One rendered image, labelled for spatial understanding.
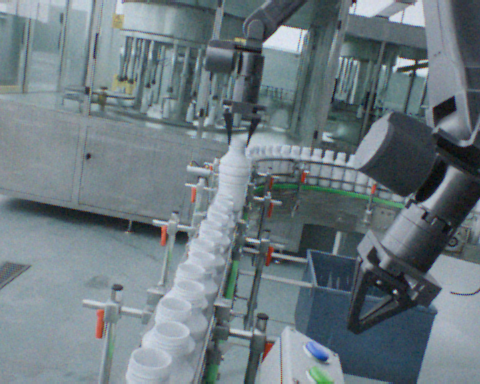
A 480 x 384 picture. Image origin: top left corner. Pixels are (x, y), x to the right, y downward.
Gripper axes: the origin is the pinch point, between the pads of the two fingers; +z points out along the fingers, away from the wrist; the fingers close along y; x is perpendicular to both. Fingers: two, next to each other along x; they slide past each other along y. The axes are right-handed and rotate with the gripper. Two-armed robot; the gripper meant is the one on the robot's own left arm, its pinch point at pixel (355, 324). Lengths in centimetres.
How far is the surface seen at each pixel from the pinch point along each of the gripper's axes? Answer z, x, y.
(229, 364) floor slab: 113, 33, -198
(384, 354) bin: 26, 39, -74
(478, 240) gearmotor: -7, 85, -167
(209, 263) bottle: 8.4, -15.8, -17.0
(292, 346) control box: 7.8, -3.0, -4.8
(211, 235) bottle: 9.1, -17.0, -31.7
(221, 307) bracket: 11.6, -11.5, -13.3
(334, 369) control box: 7.7, 3.0, -5.1
